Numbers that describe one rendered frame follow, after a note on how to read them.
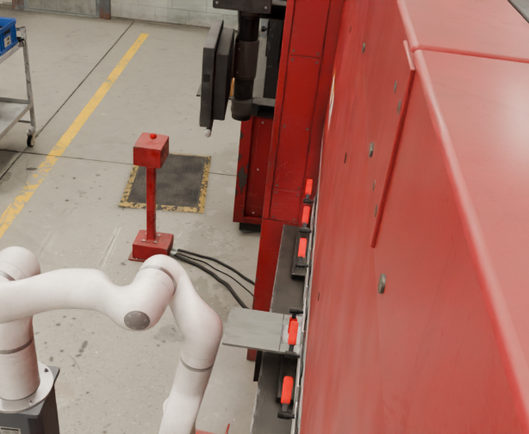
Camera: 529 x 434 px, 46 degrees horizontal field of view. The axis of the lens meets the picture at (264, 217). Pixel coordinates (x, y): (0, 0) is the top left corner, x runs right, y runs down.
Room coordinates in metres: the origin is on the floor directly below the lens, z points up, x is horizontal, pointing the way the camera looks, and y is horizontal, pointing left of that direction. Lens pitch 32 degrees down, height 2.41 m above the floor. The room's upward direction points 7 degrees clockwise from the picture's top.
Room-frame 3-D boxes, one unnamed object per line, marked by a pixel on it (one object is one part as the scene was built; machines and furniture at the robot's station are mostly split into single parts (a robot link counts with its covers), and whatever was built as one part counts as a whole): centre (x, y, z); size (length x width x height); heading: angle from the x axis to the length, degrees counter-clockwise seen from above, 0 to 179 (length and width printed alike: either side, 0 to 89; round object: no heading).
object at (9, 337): (1.24, 0.63, 1.30); 0.19 x 0.12 x 0.24; 175
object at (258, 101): (2.86, 0.01, 1.17); 0.40 x 0.24 x 0.07; 177
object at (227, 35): (2.77, 0.28, 1.42); 0.45 x 0.12 x 0.36; 2
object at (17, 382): (1.21, 0.63, 1.09); 0.19 x 0.19 x 0.18
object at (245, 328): (1.56, -0.05, 1.00); 0.26 x 0.18 x 0.01; 87
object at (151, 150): (3.25, 0.69, 0.41); 0.25 x 0.20 x 0.83; 87
